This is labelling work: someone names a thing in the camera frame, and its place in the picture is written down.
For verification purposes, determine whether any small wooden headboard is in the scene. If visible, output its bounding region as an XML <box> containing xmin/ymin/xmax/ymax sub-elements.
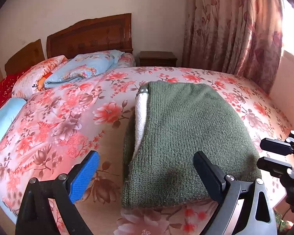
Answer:
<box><xmin>4</xmin><ymin>39</ymin><xmax>46</xmax><ymax>75</ymax></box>

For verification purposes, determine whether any pink floral curtain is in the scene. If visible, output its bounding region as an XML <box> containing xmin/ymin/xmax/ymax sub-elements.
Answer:
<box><xmin>181</xmin><ymin>0</ymin><xmax>285</xmax><ymax>95</ymax></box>

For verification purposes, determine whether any green and white knitted sweater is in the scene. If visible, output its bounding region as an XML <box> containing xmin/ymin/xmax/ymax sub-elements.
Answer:
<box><xmin>121</xmin><ymin>81</ymin><xmax>262</xmax><ymax>209</ymax></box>

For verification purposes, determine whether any dark wooden nightstand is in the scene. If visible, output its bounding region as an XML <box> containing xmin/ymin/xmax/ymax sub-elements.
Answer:
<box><xmin>139</xmin><ymin>51</ymin><xmax>178</xmax><ymax>67</ymax></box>

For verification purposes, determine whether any red blanket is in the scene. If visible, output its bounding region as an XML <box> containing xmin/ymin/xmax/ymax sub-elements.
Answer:
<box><xmin>0</xmin><ymin>70</ymin><xmax>28</xmax><ymax>120</ymax></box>

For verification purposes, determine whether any large carved wooden headboard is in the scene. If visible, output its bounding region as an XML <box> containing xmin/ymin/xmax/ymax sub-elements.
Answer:
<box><xmin>46</xmin><ymin>13</ymin><xmax>133</xmax><ymax>60</ymax></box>

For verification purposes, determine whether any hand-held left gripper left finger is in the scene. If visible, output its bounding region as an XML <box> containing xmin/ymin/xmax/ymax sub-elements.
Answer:
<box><xmin>15</xmin><ymin>150</ymin><xmax>100</xmax><ymax>235</ymax></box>

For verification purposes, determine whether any pink floral pillow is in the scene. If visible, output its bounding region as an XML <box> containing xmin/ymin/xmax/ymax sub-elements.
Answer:
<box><xmin>12</xmin><ymin>55</ymin><xmax>68</xmax><ymax>99</ymax></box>

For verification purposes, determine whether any orange cloth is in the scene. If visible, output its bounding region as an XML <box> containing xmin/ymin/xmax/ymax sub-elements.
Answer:
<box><xmin>37</xmin><ymin>72</ymin><xmax>52</xmax><ymax>90</ymax></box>

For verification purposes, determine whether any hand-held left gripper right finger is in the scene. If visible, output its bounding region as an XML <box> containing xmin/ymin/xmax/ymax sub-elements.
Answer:
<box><xmin>193</xmin><ymin>151</ymin><xmax>277</xmax><ymax>235</ymax></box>

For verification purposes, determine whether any pink floral bed sheet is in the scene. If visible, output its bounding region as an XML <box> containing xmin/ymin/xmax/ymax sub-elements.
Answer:
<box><xmin>0</xmin><ymin>52</ymin><xmax>294</xmax><ymax>235</ymax></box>

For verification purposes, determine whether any light blue floral quilt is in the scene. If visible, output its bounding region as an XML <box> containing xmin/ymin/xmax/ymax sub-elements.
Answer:
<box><xmin>44</xmin><ymin>50</ymin><xmax>125</xmax><ymax>89</ymax></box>

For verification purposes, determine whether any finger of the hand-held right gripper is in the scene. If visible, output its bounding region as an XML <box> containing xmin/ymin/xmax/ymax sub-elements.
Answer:
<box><xmin>256</xmin><ymin>157</ymin><xmax>294</xmax><ymax>180</ymax></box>
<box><xmin>260</xmin><ymin>130</ymin><xmax>294</xmax><ymax>156</ymax></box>

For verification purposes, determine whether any plain light blue cloth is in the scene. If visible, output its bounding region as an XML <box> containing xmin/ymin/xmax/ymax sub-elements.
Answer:
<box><xmin>0</xmin><ymin>98</ymin><xmax>27</xmax><ymax>155</ymax></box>

